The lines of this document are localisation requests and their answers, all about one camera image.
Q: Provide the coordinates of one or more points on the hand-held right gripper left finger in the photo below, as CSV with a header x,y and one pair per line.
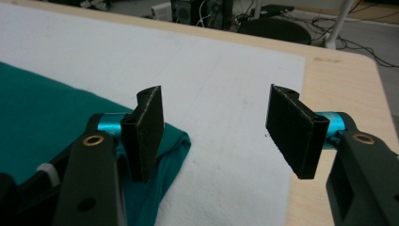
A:
x,y
145,138

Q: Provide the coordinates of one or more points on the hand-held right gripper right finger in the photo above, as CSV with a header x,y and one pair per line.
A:
x,y
296,132

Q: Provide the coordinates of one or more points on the teal long-sleeved shirt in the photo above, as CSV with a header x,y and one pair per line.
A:
x,y
47,125

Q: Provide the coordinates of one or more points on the white table mat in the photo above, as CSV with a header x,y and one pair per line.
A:
x,y
204,78

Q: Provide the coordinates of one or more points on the black round stool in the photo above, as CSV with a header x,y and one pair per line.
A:
x,y
276,30

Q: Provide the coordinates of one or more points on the small white box device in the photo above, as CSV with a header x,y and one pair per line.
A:
x,y
161,12

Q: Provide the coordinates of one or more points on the black computer tower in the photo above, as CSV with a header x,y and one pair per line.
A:
x,y
185,11

